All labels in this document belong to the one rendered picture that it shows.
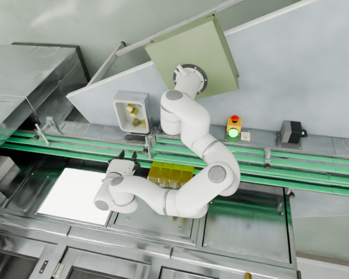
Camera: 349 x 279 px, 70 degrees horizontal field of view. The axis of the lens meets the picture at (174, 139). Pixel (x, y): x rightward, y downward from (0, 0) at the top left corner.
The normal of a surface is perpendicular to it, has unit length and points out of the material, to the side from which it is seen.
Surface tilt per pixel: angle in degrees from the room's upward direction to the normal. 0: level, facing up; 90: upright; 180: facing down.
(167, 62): 4
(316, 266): 90
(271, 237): 90
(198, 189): 62
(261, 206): 90
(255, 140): 90
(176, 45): 4
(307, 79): 0
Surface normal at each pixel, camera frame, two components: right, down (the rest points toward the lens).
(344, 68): -0.21, 0.71
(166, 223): -0.06, -0.69
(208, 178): -0.40, -0.40
